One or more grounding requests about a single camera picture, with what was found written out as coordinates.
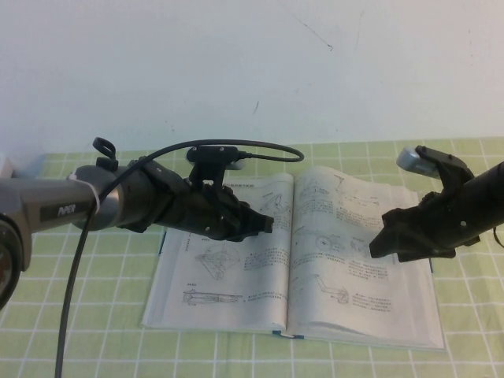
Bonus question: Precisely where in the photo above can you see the black left camera cable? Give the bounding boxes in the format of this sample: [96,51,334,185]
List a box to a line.
[54,139,305,378]

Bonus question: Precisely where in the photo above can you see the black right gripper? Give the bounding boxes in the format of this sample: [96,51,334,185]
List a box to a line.
[369,183,480,264]

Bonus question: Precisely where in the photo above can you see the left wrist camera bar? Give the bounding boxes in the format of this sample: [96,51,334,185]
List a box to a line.
[185,144,246,171]

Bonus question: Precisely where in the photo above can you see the black camera bracket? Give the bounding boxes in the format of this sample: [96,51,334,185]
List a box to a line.
[415,145,476,198]
[188,159,228,195]

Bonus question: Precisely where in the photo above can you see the book with diagrams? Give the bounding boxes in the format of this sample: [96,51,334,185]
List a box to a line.
[140,165,447,352]

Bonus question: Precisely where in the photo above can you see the white zip tie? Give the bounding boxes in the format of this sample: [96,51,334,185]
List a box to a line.
[72,172,102,217]

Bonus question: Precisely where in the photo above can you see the black left camera bracket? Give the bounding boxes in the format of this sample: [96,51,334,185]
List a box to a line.
[188,159,228,195]

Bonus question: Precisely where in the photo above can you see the green white checked tablecloth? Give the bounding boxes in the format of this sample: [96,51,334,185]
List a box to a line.
[0,136,504,378]

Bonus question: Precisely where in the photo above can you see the black right camera bracket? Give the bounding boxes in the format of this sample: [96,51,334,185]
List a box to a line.
[415,145,476,198]

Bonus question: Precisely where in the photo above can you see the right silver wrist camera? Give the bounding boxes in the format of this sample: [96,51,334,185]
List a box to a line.
[395,146,444,179]

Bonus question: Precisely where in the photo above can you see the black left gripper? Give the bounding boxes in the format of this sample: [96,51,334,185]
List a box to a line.
[172,183,276,244]

